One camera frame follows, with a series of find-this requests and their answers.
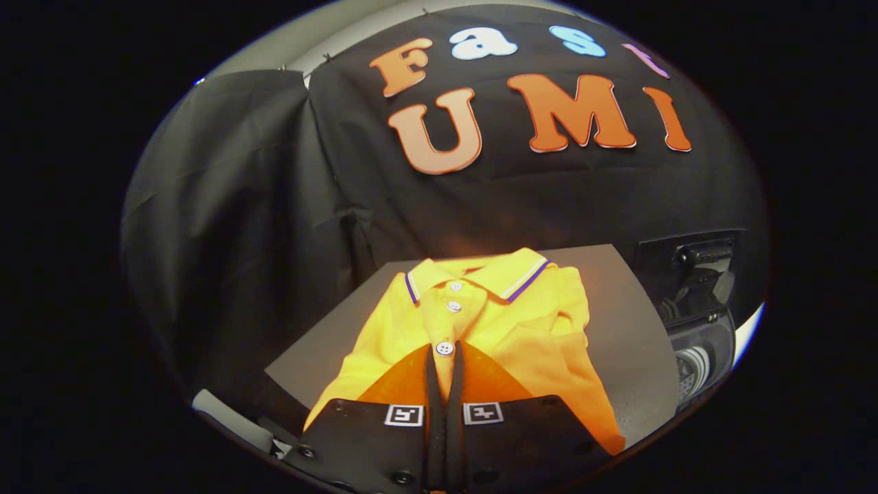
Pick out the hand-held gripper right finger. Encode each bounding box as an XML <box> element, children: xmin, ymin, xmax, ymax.
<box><xmin>446</xmin><ymin>340</ymin><xmax>617</xmax><ymax>491</ymax></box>

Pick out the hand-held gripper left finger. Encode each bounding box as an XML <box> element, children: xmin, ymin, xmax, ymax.
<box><xmin>302</xmin><ymin>341</ymin><xmax>447</xmax><ymax>491</ymax></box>

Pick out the dark washing machine lid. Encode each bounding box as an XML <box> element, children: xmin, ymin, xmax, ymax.
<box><xmin>634</xmin><ymin>230</ymin><xmax>746</xmax><ymax>325</ymax></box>

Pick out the black backdrop cloth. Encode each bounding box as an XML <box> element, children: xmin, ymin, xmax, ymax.
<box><xmin>122</xmin><ymin>3</ymin><xmax>769</xmax><ymax>412</ymax></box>

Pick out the row of black cloth clips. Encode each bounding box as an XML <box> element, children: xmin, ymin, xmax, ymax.
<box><xmin>278</xmin><ymin>7</ymin><xmax>433</xmax><ymax>73</ymax></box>

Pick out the grey stand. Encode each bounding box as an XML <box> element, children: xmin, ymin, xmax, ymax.
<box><xmin>264</xmin><ymin>244</ymin><xmax>680</xmax><ymax>454</ymax></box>

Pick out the grey washing machine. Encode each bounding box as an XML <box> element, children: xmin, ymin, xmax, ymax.
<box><xmin>658</xmin><ymin>309</ymin><xmax>739</xmax><ymax>412</ymax></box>

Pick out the yellow polo shirt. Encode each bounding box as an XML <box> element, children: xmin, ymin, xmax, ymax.
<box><xmin>303</xmin><ymin>247</ymin><xmax>626</xmax><ymax>457</ymax></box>

